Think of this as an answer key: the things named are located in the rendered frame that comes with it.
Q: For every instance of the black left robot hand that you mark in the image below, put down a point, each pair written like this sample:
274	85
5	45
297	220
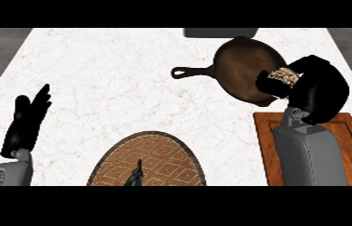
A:
25	124

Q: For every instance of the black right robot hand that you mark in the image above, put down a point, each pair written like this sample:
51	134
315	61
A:
321	90

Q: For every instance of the beige frosted cupcake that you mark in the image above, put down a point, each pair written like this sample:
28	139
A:
284	76

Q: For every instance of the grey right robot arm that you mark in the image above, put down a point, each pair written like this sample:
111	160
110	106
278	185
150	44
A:
309	152

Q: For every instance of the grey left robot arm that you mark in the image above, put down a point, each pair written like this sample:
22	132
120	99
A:
15	170

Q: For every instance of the dark brown cast-iron pan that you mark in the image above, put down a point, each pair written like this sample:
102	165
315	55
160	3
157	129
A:
244	70

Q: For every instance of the brown wooden cutting board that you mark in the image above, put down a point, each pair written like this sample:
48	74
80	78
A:
268	149

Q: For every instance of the grey rectangular appliance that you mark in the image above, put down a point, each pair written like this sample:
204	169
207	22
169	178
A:
219	32

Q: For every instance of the dark green pointed object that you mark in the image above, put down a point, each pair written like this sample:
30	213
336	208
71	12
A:
136	175

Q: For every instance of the round woven orange placemat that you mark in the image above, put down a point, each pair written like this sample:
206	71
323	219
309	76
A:
151	163

